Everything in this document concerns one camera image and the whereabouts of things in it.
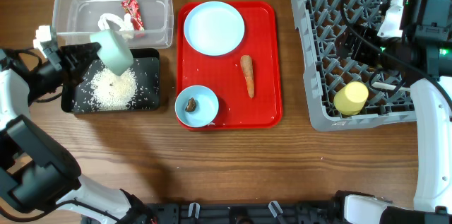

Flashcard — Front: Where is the white rice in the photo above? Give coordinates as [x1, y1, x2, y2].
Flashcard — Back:
[72, 57, 159, 112]

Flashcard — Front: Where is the orange carrot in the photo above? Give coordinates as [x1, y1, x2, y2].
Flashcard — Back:
[240, 55, 255, 98]

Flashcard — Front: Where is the black tray bin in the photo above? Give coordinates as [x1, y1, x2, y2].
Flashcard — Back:
[60, 47, 162, 114]

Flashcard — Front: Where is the small light blue bowl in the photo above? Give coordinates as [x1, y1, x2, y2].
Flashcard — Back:
[174, 85, 219, 128]

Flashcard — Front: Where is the grey dishwasher rack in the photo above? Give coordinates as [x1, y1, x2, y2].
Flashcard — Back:
[291, 0, 416, 131]

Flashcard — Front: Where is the green bowl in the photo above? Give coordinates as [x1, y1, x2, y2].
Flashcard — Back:
[90, 29, 133, 76]

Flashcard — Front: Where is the brown food scrap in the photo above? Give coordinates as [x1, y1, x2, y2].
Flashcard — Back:
[185, 98, 197, 112]

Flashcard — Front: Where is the red snack wrapper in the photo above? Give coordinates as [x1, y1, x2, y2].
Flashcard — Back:
[120, 0, 145, 40]

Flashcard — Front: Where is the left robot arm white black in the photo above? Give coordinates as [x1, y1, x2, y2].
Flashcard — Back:
[1, 42, 158, 223]

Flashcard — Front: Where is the white tissue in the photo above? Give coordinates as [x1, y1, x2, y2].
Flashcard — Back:
[97, 13, 134, 40]

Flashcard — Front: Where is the yellow cup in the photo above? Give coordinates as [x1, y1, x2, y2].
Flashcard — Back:
[333, 81, 369, 116]

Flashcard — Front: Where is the clear plastic bin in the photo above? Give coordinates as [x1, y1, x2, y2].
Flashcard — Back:
[52, 0, 174, 49]

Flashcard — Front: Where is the red serving tray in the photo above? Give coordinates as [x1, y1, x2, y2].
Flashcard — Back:
[176, 1, 283, 130]

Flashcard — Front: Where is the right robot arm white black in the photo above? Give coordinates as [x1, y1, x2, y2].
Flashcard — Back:
[336, 25, 451, 223]

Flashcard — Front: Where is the white plastic spoon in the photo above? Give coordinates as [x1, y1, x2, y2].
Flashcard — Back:
[372, 82, 410, 92]

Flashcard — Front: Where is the large light blue plate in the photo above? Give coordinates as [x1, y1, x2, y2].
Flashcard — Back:
[183, 1, 245, 57]

